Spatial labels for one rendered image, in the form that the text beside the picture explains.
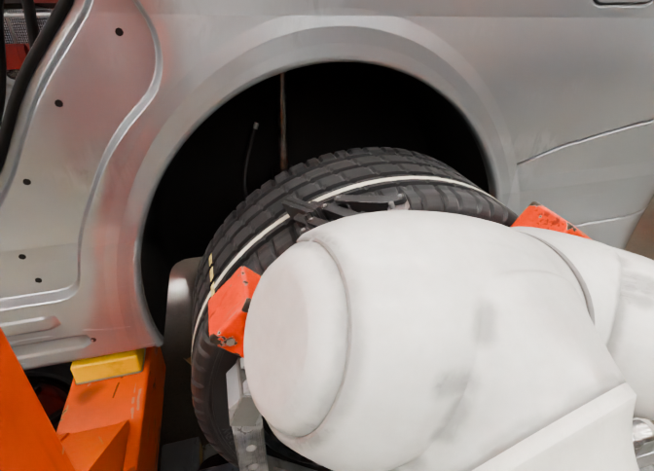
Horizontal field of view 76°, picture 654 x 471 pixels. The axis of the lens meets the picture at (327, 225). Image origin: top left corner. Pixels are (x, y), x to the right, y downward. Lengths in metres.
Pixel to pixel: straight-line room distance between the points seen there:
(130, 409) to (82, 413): 0.09
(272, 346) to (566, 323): 0.11
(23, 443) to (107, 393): 0.53
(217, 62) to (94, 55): 0.18
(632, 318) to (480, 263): 0.13
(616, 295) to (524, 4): 0.70
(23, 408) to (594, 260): 0.51
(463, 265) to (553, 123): 0.88
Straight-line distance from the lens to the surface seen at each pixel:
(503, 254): 0.19
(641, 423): 0.61
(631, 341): 0.29
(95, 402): 1.05
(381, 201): 0.48
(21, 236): 0.91
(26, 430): 0.54
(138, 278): 0.90
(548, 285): 0.19
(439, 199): 0.59
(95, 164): 0.82
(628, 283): 0.30
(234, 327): 0.49
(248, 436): 0.64
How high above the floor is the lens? 1.43
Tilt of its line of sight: 30 degrees down
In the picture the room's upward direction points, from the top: straight up
